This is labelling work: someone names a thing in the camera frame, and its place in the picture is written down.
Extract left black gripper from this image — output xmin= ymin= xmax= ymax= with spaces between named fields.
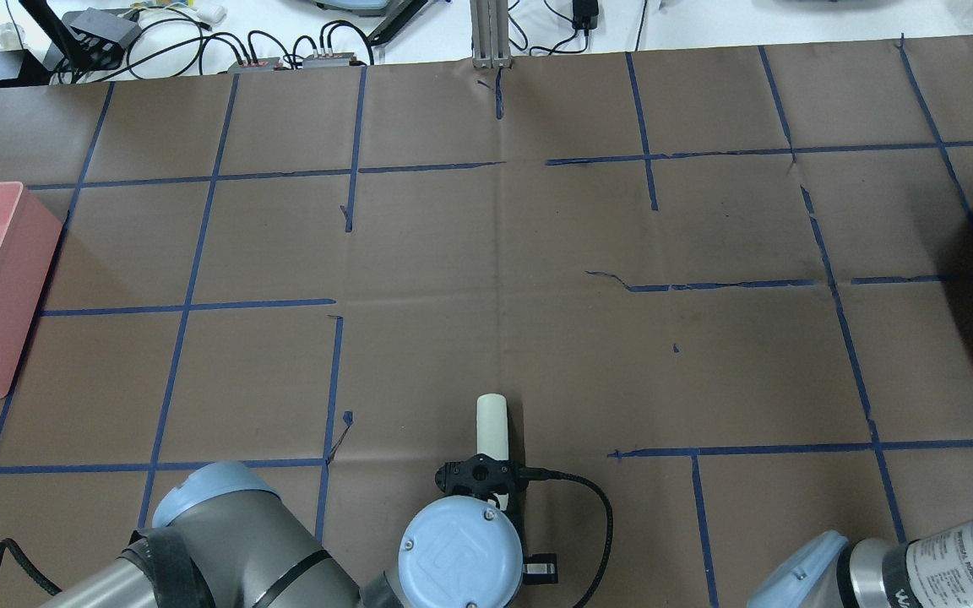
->
xmin=437 ymin=454 xmax=529 ymax=512

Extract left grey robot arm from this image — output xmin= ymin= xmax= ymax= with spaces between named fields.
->
xmin=47 ymin=461 xmax=525 ymax=607

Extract black power adapter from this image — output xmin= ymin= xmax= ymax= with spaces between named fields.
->
xmin=571 ymin=0 xmax=600 ymax=31

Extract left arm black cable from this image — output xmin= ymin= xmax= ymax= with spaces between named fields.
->
xmin=520 ymin=467 xmax=614 ymax=608

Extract aluminium frame post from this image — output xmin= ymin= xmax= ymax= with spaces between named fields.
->
xmin=470 ymin=0 xmax=511 ymax=70

